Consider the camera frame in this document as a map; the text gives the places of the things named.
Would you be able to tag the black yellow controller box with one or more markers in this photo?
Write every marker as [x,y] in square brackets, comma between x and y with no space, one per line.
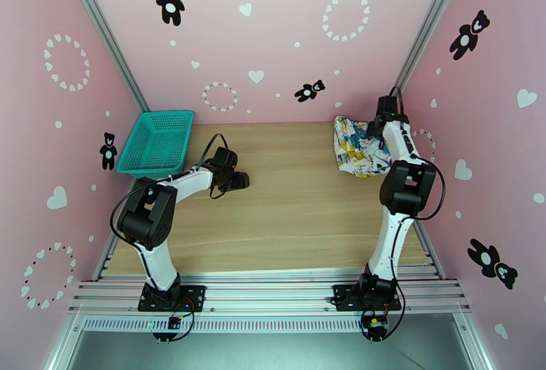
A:
[375,325]

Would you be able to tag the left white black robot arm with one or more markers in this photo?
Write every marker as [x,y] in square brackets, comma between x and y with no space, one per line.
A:
[145,219]

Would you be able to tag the black teddy bear wall sticker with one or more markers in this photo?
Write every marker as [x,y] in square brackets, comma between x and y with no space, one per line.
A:
[170,14]

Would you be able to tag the perforated metal strip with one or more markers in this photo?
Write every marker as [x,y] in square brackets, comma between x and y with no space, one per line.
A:
[264,324]

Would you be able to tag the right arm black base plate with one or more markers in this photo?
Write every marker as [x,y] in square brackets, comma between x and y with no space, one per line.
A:
[341,296]

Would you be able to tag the white yellow blue printed garment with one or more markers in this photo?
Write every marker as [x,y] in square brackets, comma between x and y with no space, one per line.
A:
[356,151]

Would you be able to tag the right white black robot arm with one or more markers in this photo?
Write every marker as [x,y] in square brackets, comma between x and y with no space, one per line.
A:
[407,189]

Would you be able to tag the aluminium frame corner post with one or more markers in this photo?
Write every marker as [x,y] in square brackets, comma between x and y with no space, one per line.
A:
[106,36]
[422,40]

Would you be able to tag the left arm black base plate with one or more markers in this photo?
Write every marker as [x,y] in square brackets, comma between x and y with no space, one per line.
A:
[194,294]

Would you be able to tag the small black circuit board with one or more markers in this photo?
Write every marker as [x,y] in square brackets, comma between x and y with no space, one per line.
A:
[174,322]

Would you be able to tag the teal plastic laundry basket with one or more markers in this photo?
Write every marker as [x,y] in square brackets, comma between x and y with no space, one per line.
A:
[158,142]

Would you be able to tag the aluminium mounting rail beam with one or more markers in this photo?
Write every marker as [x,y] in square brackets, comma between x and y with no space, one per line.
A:
[268,296]

